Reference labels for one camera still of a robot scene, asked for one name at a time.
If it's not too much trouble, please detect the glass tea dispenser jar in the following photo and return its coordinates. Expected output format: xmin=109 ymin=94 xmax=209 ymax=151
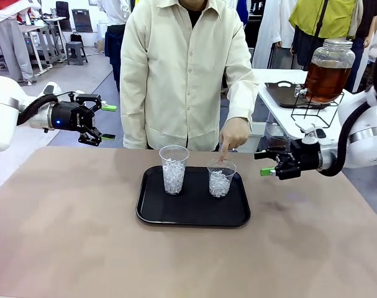
xmin=293 ymin=38 xmax=357 ymax=104

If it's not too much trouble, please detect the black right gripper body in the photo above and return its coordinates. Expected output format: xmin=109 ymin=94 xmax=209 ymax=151
xmin=288 ymin=139 xmax=322 ymax=180

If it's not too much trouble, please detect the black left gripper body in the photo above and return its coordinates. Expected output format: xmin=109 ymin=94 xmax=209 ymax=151
xmin=50 ymin=101 xmax=89 ymax=132

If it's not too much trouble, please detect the black tray with handles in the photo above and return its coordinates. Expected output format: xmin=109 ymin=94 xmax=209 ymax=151
xmin=264 ymin=80 xmax=331 ymax=110

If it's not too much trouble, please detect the white metal workbench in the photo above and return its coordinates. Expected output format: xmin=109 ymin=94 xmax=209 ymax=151
xmin=19 ymin=16 xmax=68 ymax=76

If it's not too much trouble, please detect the black rectangular serving tray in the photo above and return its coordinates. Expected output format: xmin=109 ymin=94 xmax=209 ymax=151
xmin=135 ymin=165 xmax=252 ymax=228

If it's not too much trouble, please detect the person in navy apron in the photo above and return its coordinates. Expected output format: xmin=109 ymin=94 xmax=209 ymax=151
xmin=97 ymin=0 xmax=130 ymax=93

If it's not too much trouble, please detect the black office chair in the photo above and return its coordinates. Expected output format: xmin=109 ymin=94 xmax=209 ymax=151
xmin=55 ymin=1 xmax=71 ymax=20

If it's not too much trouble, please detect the dark framed board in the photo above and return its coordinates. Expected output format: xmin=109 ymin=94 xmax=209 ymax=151
xmin=71 ymin=9 xmax=94 ymax=34

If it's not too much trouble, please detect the person's left hand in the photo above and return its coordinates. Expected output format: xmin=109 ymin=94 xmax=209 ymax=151
xmin=218 ymin=117 xmax=252 ymax=165

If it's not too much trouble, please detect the black wire dispenser stand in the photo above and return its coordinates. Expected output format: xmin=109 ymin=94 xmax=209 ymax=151
xmin=291 ymin=91 xmax=345 ymax=129

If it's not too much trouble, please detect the person in grey trousers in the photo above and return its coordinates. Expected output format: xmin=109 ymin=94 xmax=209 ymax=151
xmin=0 ymin=0 xmax=34 ymax=85

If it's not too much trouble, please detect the white side table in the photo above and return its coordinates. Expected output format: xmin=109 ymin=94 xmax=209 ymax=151
xmin=252 ymin=68 xmax=375 ymax=144

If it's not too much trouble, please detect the tall clear iced cup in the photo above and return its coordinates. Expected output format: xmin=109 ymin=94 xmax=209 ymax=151
xmin=158 ymin=145 xmax=190 ymax=196

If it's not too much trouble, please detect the transparent round container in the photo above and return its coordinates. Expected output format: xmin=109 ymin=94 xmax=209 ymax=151
xmin=263 ymin=122 xmax=291 ymax=147

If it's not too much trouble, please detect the person's right forearm cream sleeve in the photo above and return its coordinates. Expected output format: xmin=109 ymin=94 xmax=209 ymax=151
xmin=119 ymin=77 xmax=149 ymax=150

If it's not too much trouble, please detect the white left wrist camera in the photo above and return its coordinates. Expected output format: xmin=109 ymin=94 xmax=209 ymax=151
xmin=42 ymin=81 xmax=84 ymax=96

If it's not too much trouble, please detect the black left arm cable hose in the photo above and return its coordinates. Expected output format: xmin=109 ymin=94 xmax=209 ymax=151
xmin=16 ymin=94 xmax=59 ymax=127

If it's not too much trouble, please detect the grey plastic stool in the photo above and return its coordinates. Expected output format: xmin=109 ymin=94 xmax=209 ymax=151
xmin=65 ymin=41 xmax=89 ymax=66

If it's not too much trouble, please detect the person in cream shirt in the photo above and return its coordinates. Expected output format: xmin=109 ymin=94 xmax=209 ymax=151
xmin=119 ymin=0 xmax=260 ymax=152

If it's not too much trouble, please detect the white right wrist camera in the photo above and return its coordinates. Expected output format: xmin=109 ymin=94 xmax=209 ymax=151
xmin=294 ymin=122 xmax=338 ymax=147

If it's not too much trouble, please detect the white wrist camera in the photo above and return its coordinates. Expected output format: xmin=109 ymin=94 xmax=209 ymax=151
xmin=42 ymin=81 xmax=84 ymax=96
xmin=294 ymin=122 xmax=338 ymax=147

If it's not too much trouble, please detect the short clear iced cup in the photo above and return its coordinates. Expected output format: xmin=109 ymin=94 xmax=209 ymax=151
xmin=207 ymin=158 xmax=237 ymax=199

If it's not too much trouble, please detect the person's left forearm cream sleeve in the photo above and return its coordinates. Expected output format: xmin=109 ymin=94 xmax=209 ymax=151
xmin=225 ymin=70 xmax=260 ymax=122

